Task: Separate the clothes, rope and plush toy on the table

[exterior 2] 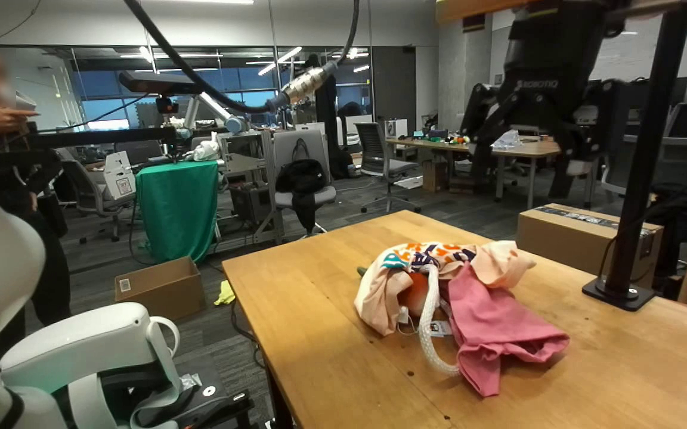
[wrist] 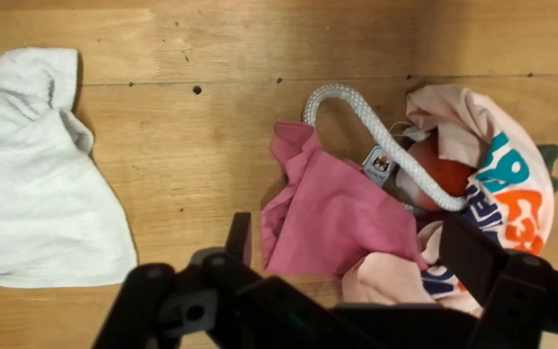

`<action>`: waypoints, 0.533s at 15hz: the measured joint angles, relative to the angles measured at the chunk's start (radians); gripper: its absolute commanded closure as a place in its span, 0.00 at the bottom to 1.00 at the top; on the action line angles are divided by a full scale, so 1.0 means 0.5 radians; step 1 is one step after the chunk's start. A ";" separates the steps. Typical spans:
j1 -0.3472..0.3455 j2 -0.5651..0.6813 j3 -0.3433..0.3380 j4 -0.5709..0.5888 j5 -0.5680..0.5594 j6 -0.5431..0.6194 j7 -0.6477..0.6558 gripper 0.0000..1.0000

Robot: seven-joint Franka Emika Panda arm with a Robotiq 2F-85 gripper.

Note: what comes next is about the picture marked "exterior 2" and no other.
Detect black pole stand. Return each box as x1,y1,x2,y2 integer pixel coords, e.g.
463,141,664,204
578,0,687,313

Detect cardboard box with black tape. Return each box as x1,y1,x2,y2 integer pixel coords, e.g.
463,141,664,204
515,202,667,282

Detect black jacket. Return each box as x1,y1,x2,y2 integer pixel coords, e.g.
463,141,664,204
273,158,329,234

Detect person's hand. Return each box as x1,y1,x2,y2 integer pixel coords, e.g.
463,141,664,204
0,105,33,136

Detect black cable with silver sleeve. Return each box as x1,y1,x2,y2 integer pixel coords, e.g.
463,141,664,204
123,0,363,116

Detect grey office chair with logo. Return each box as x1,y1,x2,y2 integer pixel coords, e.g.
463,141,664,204
270,127,338,236

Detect green cloth cover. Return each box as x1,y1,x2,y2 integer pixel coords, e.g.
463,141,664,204
134,158,221,265

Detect peach shirt with orange print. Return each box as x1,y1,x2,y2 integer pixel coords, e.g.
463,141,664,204
353,239,539,339

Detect red plush toy green leaves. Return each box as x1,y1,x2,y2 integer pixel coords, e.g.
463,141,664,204
395,272,452,336

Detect pink shirt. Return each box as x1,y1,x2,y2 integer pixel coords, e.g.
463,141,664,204
445,265,571,401

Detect grey mesh office chair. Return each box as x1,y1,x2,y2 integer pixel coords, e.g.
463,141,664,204
353,122,392,181

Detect cardboard box with white sticker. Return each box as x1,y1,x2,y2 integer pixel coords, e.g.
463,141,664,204
112,255,209,324

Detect wooden background desk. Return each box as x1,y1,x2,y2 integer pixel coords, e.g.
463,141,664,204
385,133,481,196

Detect white sign sheet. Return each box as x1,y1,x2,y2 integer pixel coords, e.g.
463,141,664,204
103,147,138,202

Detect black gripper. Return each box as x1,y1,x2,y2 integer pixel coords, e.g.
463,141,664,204
460,0,627,192

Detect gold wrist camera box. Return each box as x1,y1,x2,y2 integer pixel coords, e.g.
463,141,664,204
437,0,687,24

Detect small yellow-green object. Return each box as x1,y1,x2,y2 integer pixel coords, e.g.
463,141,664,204
211,278,239,309

